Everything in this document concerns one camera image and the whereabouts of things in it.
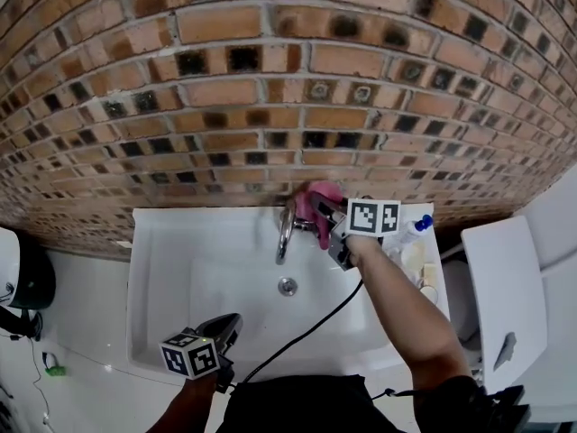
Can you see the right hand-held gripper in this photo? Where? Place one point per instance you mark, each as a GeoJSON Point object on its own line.
{"type": "Point", "coordinates": [369, 219]}

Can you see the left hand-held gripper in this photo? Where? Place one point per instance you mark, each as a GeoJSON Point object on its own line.
{"type": "Point", "coordinates": [189, 359]}

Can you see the pink cloth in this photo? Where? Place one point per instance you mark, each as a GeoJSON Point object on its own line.
{"type": "Point", "coordinates": [326, 190]}

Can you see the chrome faucet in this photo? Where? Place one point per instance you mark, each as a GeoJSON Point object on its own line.
{"type": "Point", "coordinates": [284, 237]}

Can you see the person's right forearm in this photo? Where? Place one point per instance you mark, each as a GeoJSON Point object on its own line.
{"type": "Point", "coordinates": [405, 309]}

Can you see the person's left forearm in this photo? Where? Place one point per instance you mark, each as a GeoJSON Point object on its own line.
{"type": "Point", "coordinates": [185, 408]}

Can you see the chrome sink drain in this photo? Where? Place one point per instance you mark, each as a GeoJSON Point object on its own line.
{"type": "Point", "coordinates": [287, 285]}

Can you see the white bottle with blue cap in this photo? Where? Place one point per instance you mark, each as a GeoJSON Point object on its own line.
{"type": "Point", "coordinates": [412, 230]}

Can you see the white ceramic sink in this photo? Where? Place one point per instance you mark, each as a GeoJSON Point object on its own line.
{"type": "Point", "coordinates": [180, 251]}

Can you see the person's black clothing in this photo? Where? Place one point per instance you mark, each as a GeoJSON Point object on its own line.
{"type": "Point", "coordinates": [306, 404]}

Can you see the pale yellow soap bar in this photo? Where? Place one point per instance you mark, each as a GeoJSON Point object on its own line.
{"type": "Point", "coordinates": [430, 273]}

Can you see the small green object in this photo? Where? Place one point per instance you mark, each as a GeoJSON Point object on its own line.
{"type": "Point", "coordinates": [56, 370]}

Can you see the black and white bin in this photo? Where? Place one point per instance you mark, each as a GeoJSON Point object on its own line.
{"type": "Point", "coordinates": [36, 273]}

